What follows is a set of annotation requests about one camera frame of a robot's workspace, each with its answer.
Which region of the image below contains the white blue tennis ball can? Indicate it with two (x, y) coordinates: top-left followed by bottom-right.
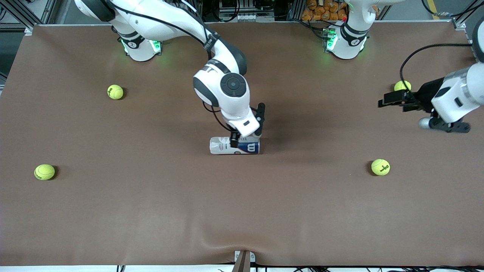
(210, 136), (261, 155)

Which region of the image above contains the brown table mat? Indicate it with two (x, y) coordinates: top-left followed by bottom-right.
(0, 21), (484, 267)

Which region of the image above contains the orange bag pile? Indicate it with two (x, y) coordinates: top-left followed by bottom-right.
(301, 0), (348, 22)

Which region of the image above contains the long white power strip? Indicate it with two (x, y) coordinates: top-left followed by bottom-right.
(219, 13), (275, 22)

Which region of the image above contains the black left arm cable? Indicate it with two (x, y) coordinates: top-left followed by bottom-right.
(400, 43), (473, 93)

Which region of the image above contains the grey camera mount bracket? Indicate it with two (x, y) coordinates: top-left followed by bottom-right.
(234, 250), (256, 272)

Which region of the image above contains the aluminium frame post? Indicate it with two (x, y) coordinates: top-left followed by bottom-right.
(288, 0), (305, 21)
(191, 0), (203, 22)

